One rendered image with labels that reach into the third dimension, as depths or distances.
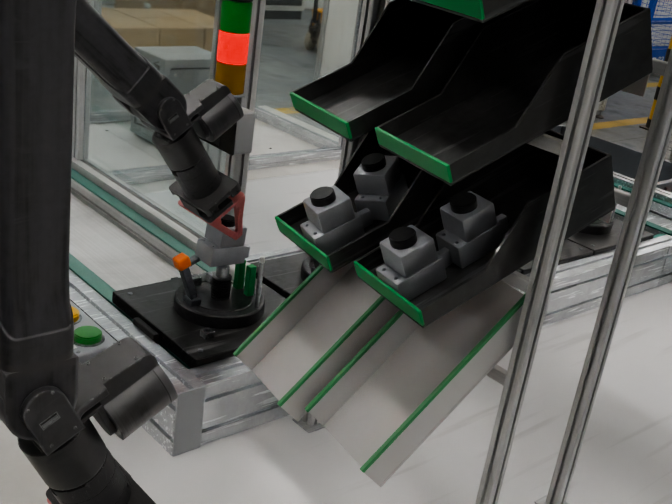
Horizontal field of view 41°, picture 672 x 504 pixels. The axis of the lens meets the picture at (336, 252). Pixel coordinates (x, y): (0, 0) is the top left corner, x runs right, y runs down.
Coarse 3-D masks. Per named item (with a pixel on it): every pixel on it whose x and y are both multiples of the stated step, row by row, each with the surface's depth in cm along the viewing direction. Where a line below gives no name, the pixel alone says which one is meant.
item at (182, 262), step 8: (176, 256) 133; (184, 256) 133; (192, 256) 135; (176, 264) 133; (184, 264) 133; (192, 264) 134; (184, 272) 134; (184, 280) 135; (192, 280) 135; (184, 288) 137; (192, 288) 136; (192, 296) 136
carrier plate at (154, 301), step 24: (144, 288) 144; (168, 288) 146; (264, 288) 151; (144, 312) 137; (168, 312) 138; (264, 312) 142; (168, 336) 131; (192, 336) 132; (216, 336) 133; (240, 336) 134; (192, 360) 127; (216, 360) 129
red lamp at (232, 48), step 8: (224, 32) 145; (224, 40) 146; (232, 40) 145; (240, 40) 146; (248, 40) 147; (224, 48) 146; (232, 48) 146; (240, 48) 146; (224, 56) 147; (232, 56) 146; (240, 56) 147; (232, 64) 147; (240, 64) 148
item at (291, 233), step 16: (368, 144) 117; (352, 160) 117; (400, 160) 121; (352, 176) 118; (416, 176) 107; (432, 176) 108; (352, 192) 119; (416, 192) 108; (432, 192) 109; (304, 208) 116; (400, 208) 108; (416, 208) 109; (288, 224) 116; (384, 224) 107; (400, 224) 109; (416, 224) 110; (304, 240) 109; (368, 240) 107; (320, 256) 106; (336, 256) 105; (352, 256) 107
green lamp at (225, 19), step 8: (224, 0) 144; (224, 8) 144; (232, 8) 143; (240, 8) 144; (248, 8) 144; (224, 16) 144; (232, 16) 144; (240, 16) 144; (248, 16) 145; (224, 24) 145; (232, 24) 144; (240, 24) 145; (248, 24) 146; (232, 32) 145; (240, 32) 145; (248, 32) 146
